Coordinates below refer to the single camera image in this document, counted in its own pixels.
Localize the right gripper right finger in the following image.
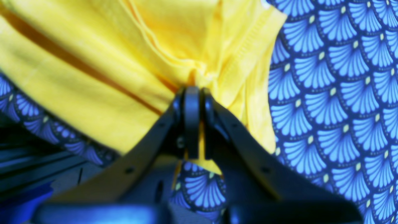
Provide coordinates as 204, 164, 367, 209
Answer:
201, 88, 363, 224

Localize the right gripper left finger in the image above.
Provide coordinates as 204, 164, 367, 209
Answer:
32, 86, 200, 224

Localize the yellow T-shirt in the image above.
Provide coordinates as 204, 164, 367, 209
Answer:
1, 0, 287, 165

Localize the blue fan-patterned table cloth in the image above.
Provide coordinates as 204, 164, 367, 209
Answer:
0, 0, 398, 224

